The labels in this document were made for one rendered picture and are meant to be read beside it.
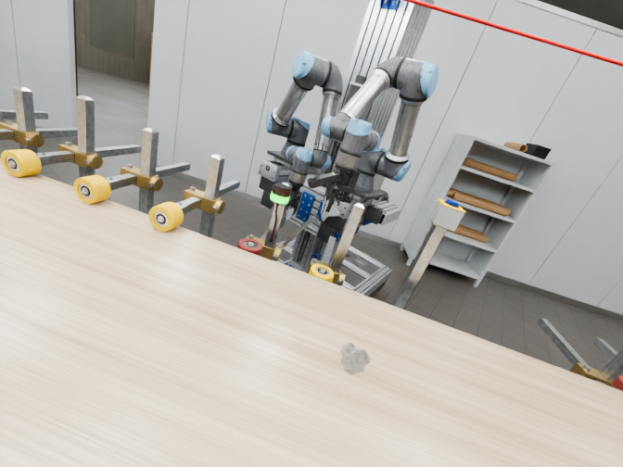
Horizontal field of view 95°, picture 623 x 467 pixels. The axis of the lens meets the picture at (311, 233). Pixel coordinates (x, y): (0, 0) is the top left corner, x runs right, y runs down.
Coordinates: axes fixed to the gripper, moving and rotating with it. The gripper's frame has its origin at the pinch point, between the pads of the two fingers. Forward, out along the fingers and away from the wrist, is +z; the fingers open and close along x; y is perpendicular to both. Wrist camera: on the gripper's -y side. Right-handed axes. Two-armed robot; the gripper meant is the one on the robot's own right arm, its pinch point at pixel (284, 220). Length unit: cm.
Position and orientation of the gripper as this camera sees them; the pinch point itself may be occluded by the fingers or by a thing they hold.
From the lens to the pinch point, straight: 141.3
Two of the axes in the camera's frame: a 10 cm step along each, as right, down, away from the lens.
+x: -9.4, -3.4, 0.6
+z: -2.9, 8.7, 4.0
